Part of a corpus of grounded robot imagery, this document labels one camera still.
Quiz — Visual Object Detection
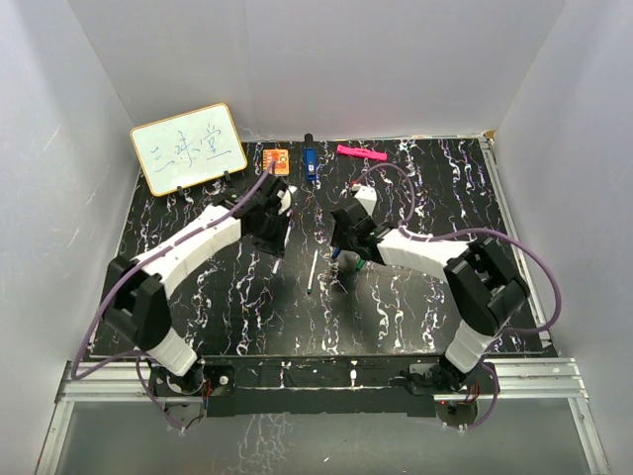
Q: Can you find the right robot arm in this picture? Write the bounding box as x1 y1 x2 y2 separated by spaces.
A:
331 199 530 393

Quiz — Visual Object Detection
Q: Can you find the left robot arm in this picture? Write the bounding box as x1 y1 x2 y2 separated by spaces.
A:
98 173 297 395

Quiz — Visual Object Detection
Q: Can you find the white pen green end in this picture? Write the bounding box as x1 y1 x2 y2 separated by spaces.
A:
307 249 318 295

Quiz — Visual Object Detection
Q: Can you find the orange card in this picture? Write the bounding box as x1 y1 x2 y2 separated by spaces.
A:
262 148 290 176

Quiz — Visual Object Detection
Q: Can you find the pink plastic tool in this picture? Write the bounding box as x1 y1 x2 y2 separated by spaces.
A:
336 144 388 162

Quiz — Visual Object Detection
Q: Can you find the blue black marker tool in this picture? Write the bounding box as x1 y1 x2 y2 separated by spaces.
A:
304 134 318 182

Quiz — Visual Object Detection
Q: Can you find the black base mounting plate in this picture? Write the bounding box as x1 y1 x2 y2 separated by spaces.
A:
149 355 499 418

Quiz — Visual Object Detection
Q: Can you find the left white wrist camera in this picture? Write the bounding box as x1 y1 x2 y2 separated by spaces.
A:
277 185 298 216

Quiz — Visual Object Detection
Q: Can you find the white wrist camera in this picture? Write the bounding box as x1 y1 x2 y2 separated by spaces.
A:
277 185 298 216
351 183 378 216

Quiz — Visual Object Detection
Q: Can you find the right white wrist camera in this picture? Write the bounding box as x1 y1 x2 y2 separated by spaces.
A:
351 183 378 216

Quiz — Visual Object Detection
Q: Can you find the small whiteboard wooden frame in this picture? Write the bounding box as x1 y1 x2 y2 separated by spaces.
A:
130 103 248 197

